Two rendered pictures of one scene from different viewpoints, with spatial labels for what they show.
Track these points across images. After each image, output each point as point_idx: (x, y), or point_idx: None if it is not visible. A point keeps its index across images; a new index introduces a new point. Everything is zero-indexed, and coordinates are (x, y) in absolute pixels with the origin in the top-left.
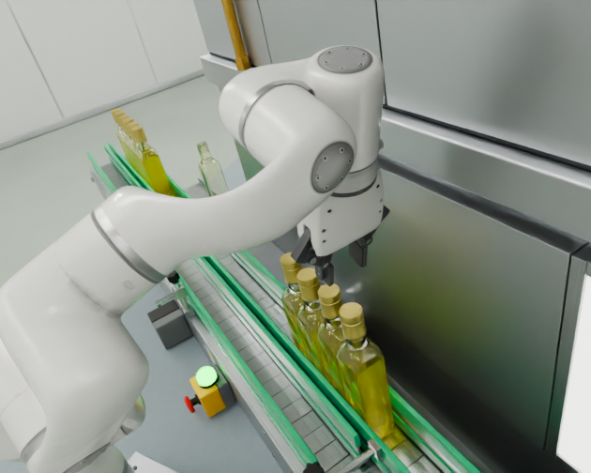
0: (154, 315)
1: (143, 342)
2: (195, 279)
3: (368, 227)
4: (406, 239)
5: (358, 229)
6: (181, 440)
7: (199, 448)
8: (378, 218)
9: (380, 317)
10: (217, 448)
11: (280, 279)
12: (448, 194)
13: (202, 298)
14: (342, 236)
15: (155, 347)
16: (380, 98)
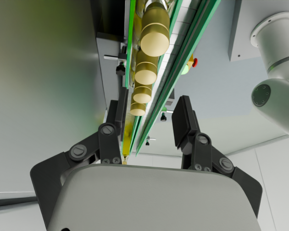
0: (169, 103)
1: (176, 95)
2: (147, 107)
3: (115, 192)
4: (28, 73)
5: (149, 212)
6: (208, 50)
7: (208, 41)
8: (76, 205)
9: (92, 21)
10: (204, 34)
11: (116, 85)
12: None
13: (153, 99)
14: (202, 225)
15: (175, 90)
16: None
